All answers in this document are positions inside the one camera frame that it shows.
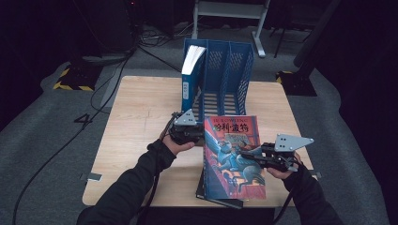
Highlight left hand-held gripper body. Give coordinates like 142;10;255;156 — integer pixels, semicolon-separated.
168;108;201;146

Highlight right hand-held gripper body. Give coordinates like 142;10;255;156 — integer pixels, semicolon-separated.
261;133;314;173

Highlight red book with blue creature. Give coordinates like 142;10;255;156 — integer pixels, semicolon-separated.
202;115;268;201

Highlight blue book with landscape cover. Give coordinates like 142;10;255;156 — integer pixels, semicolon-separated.
181;45;207;111

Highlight black book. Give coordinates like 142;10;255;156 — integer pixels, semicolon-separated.
195;170;244;210

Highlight blue plastic file rack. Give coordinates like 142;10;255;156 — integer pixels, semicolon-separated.
180;37;256;127

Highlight person's left hand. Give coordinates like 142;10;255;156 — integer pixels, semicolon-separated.
161;132;195;157

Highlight person's right hand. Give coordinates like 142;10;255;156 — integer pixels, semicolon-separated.
266;152;303;180

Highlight black yellow striped stand base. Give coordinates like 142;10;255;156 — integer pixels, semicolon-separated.
275;69;317;98
53;64;95;92

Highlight person's dark clothed body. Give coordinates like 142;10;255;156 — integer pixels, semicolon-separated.
146;206;276;225

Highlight thin black stand leg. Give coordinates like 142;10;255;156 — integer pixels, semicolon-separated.
273;27;287;59

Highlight grey tape piece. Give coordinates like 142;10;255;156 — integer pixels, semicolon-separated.
79;172;103;182

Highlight black slanted pole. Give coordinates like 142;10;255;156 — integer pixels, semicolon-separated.
293;0;342;68

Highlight white metal stand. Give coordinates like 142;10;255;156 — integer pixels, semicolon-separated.
191;0;271;59

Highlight right hand-held gripper cable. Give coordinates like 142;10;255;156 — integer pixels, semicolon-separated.
274;187;298;225

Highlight hand-held gripper cable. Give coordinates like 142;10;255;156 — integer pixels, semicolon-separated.
136;113;176;225
274;187;298;225

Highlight left hand-held gripper cable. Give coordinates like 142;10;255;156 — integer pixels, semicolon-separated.
136;113;176;225

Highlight tangle of floor cables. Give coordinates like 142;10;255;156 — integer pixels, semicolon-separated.
137;24;184;74

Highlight long black floor cable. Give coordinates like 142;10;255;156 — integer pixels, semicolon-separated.
12;46;139;225

